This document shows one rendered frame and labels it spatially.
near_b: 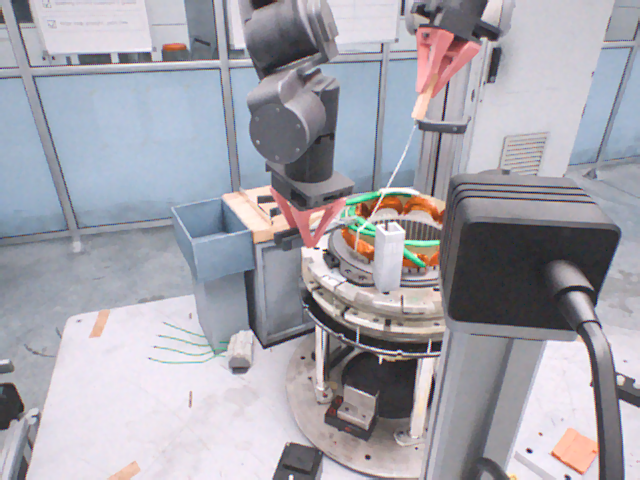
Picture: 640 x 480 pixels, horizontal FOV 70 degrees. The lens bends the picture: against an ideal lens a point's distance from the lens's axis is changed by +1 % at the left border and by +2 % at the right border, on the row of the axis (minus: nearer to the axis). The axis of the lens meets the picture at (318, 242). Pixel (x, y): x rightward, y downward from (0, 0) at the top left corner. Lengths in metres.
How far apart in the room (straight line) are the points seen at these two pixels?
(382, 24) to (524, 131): 1.08
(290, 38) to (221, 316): 0.61
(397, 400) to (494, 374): 0.72
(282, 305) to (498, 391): 0.79
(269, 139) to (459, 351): 0.30
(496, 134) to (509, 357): 2.88
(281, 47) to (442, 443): 0.38
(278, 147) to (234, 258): 0.45
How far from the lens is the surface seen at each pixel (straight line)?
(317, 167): 0.51
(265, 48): 0.49
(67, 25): 2.81
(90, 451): 0.92
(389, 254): 0.59
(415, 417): 0.79
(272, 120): 0.43
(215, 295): 0.91
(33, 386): 2.31
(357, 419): 0.80
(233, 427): 0.87
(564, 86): 3.25
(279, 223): 0.86
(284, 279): 0.92
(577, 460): 0.89
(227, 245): 0.84
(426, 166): 1.16
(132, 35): 2.78
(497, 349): 0.18
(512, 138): 3.11
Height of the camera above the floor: 1.46
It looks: 30 degrees down
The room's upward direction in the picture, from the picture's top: straight up
